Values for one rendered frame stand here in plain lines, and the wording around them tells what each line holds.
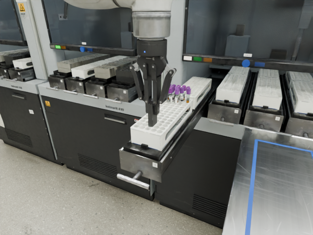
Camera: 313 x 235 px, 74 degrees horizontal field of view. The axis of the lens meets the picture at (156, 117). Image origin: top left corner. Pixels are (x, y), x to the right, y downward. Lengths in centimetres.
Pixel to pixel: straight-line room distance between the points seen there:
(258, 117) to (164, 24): 58
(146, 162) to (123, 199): 101
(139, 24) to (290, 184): 49
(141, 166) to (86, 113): 82
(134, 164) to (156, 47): 32
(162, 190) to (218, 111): 63
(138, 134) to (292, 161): 41
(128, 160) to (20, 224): 115
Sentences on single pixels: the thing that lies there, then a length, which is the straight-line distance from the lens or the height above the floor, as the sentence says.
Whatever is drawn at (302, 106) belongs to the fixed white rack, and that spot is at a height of 85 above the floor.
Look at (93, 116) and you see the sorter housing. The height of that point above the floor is 60.
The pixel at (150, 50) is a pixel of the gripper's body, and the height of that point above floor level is 108.
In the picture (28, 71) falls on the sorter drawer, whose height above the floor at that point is 80.
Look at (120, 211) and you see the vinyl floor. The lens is 152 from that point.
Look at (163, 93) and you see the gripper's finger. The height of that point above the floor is 97.
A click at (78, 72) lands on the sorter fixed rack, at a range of 134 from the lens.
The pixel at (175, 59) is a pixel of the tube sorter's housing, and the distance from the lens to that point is 103.
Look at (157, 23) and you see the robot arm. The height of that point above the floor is 114.
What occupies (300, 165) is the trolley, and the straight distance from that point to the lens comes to 64.
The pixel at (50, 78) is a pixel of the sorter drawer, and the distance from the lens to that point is 148.
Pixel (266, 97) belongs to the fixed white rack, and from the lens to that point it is 94.
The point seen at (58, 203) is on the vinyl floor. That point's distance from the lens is 168.
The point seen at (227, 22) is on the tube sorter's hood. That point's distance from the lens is 95.
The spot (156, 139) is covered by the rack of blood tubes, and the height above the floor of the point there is 85.
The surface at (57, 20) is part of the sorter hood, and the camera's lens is 143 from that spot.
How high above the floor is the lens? 116
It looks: 26 degrees down
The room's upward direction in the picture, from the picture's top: straight up
